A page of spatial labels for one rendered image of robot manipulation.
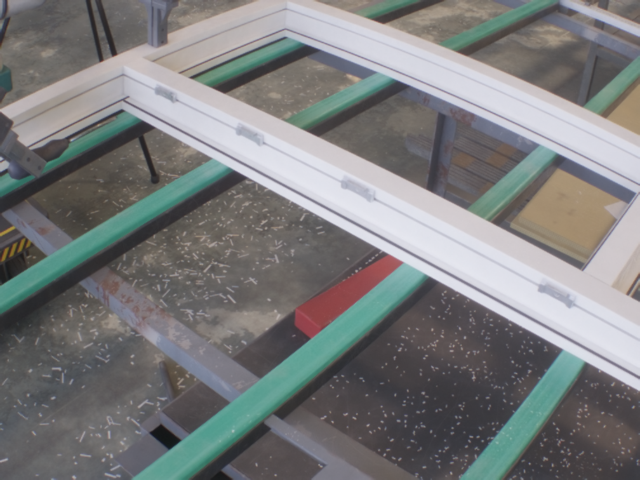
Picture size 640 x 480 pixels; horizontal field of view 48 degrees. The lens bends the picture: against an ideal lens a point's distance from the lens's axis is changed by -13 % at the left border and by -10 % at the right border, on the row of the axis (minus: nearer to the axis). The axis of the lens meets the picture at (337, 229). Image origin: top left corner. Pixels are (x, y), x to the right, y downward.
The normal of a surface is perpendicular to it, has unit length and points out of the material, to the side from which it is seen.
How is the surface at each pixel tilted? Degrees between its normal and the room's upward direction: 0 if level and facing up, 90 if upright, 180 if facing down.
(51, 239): 0
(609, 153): 90
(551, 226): 0
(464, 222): 0
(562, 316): 90
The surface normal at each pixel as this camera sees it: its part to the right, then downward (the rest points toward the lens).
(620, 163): -0.62, 0.44
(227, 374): 0.08, -0.79
